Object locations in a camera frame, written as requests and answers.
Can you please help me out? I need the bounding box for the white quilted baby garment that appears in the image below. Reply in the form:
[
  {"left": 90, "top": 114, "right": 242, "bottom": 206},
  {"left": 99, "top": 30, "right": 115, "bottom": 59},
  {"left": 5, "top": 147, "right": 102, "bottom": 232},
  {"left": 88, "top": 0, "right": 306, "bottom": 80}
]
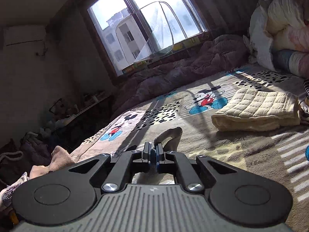
[{"left": 132, "top": 127, "right": 183, "bottom": 185}]

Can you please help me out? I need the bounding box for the folded pink fleece garment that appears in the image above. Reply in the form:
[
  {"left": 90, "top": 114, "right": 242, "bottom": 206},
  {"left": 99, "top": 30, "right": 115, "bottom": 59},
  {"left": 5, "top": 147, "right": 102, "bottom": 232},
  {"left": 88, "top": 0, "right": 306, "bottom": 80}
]
[{"left": 29, "top": 146, "right": 75, "bottom": 180}]

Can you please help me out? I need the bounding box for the cluttered side table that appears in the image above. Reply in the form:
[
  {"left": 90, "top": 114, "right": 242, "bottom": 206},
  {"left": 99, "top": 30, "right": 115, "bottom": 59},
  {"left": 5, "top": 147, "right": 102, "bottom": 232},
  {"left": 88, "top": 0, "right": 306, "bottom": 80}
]
[{"left": 45, "top": 90, "right": 114, "bottom": 146}]

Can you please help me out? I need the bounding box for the purple jacket at bedside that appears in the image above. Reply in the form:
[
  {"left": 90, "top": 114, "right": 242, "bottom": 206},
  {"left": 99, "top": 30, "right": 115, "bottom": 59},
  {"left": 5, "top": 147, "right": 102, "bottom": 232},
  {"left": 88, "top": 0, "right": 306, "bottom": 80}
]
[{"left": 20, "top": 133, "right": 51, "bottom": 166}]

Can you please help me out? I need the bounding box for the folded cream quilted cloth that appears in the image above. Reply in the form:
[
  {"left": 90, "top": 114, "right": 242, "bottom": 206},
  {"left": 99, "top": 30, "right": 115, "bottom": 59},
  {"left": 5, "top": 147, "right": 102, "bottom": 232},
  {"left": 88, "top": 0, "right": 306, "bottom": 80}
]
[{"left": 211, "top": 89, "right": 301, "bottom": 131}]

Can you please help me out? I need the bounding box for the Mickey Mouse fleece blanket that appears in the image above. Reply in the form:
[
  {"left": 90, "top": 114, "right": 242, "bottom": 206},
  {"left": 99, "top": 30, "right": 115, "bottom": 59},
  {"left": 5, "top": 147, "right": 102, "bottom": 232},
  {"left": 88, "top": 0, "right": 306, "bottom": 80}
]
[{"left": 71, "top": 64, "right": 308, "bottom": 231}]

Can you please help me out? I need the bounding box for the purple cream sweatshirt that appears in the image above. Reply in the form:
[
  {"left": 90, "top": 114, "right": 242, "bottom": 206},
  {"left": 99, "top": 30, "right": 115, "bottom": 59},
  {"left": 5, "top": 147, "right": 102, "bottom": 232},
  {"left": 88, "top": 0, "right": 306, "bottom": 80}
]
[{"left": 0, "top": 172, "right": 29, "bottom": 212}]

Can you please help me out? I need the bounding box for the purple crumpled quilt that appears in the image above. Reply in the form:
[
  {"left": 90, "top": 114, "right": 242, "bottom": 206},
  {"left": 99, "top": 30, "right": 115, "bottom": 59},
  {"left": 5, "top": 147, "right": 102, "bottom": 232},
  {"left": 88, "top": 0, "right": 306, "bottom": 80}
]
[{"left": 111, "top": 35, "right": 248, "bottom": 120}]

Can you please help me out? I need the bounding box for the navy striped garment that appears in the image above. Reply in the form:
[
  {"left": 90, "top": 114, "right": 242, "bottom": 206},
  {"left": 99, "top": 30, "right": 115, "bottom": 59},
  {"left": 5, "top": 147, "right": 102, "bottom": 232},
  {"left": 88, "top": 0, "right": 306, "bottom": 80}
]
[{"left": 300, "top": 78, "right": 309, "bottom": 125}]

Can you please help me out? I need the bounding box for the window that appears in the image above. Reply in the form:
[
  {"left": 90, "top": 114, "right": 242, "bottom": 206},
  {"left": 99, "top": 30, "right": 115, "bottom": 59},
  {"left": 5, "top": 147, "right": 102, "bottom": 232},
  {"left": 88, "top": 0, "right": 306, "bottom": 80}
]
[{"left": 80, "top": 0, "right": 207, "bottom": 79}]

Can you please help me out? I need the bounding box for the white crumpled sheet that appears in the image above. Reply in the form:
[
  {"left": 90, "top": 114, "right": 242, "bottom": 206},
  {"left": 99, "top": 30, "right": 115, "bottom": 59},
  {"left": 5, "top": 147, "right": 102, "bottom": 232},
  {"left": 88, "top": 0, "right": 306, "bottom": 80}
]
[{"left": 243, "top": 0, "right": 276, "bottom": 72}]

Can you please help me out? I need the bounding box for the curtain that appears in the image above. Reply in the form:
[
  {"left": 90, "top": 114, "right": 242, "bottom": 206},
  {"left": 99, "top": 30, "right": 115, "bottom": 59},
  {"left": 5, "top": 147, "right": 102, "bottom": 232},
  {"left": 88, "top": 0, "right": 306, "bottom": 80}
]
[{"left": 190, "top": 0, "right": 258, "bottom": 37}]

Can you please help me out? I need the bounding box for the white wall air conditioner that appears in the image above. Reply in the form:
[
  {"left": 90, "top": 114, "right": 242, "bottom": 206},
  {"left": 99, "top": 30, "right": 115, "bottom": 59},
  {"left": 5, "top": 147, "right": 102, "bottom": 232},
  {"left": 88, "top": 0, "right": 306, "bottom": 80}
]
[{"left": 4, "top": 25, "right": 46, "bottom": 46}]

